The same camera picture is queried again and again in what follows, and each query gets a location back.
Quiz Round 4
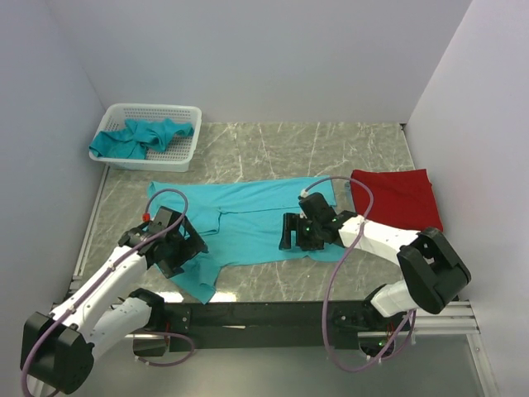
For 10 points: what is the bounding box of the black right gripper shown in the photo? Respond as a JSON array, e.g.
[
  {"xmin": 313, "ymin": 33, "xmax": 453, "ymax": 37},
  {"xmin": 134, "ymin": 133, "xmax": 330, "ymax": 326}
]
[{"xmin": 279, "ymin": 213, "xmax": 326, "ymax": 251}]

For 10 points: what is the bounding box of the light blue t-shirt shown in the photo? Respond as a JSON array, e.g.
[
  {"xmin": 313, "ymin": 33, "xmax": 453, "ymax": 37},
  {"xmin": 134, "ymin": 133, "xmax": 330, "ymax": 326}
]
[{"xmin": 147, "ymin": 177, "xmax": 344, "ymax": 304}]

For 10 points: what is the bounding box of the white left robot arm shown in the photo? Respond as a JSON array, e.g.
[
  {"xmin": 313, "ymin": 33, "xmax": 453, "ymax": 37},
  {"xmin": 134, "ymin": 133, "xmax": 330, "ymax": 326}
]
[{"xmin": 21, "ymin": 209, "xmax": 207, "ymax": 396}]

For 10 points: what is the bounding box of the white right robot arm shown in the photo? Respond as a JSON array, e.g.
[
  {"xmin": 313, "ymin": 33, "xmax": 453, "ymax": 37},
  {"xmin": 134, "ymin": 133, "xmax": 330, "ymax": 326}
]
[{"xmin": 279, "ymin": 210, "xmax": 471, "ymax": 330}]

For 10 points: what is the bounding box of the folded grey-blue t-shirt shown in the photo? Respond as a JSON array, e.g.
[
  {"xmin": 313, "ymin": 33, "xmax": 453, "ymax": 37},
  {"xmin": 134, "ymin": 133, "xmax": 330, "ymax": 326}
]
[{"xmin": 344, "ymin": 182, "xmax": 354, "ymax": 206}]

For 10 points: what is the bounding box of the black mounting base bar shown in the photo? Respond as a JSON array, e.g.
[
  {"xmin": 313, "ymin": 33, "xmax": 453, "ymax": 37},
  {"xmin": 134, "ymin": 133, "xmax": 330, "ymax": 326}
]
[{"xmin": 115, "ymin": 300, "xmax": 412, "ymax": 356}]

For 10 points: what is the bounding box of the folded red t-shirt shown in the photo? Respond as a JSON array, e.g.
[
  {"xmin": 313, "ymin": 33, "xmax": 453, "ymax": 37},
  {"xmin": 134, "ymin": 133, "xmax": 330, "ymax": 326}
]
[{"xmin": 351, "ymin": 169, "xmax": 443, "ymax": 231}]

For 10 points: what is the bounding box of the white plastic basket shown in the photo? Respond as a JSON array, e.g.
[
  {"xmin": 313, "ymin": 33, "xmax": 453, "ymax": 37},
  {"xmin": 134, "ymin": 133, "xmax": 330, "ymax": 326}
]
[{"xmin": 88, "ymin": 103, "xmax": 202, "ymax": 172}]

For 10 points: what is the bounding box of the teal crumpled t-shirt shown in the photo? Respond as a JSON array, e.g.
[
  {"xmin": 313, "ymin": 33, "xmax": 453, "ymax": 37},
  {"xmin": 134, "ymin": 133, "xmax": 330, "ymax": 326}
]
[{"xmin": 89, "ymin": 118, "xmax": 194, "ymax": 160}]

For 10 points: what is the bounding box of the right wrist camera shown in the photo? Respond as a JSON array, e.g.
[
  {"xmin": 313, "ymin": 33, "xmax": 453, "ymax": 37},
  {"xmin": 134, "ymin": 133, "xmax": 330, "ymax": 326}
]
[{"xmin": 299, "ymin": 193, "xmax": 336, "ymax": 223}]

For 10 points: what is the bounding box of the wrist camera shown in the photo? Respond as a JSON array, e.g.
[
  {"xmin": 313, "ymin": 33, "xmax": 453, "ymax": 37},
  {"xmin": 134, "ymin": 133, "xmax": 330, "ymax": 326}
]
[
  {"xmin": 299, "ymin": 193, "xmax": 336, "ymax": 223},
  {"xmin": 144, "ymin": 207, "xmax": 183, "ymax": 236}
]

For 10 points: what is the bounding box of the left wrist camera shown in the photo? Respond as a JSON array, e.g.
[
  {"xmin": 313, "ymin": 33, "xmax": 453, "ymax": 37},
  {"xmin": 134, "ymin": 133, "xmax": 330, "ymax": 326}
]
[{"xmin": 144, "ymin": 207, "xmax": 183, "ymax": 236}]

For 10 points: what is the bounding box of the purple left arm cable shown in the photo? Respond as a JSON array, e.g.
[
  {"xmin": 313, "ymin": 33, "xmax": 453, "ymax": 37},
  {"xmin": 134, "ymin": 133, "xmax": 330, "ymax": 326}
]
[{"xmin": 19, "ymin": 188, "xmax": 196, "ymax": 396}]

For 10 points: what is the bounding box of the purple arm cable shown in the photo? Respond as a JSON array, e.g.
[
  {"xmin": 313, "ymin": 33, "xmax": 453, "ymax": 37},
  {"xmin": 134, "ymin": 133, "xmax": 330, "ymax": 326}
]
[
  {"xmin": 298, "ymin": 176, "xmax": 418, "ymax": 372},
  {"xmin": 19, "ymin": 188, "xmax": 196, "ymax": 396}
]

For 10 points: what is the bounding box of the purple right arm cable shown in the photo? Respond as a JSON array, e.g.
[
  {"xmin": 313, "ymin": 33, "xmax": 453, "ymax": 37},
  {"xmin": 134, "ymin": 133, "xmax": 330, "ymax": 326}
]
[{"xmin": 298, "ymin": 176, "xmax": 418, "ymax": 372}]

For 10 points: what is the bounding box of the aluminium rail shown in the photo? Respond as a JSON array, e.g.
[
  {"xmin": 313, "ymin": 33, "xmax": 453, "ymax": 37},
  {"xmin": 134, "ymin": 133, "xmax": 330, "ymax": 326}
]
[{"xmin": 42, "ymin": 300, "xmax": 482, "ymax": 338}]

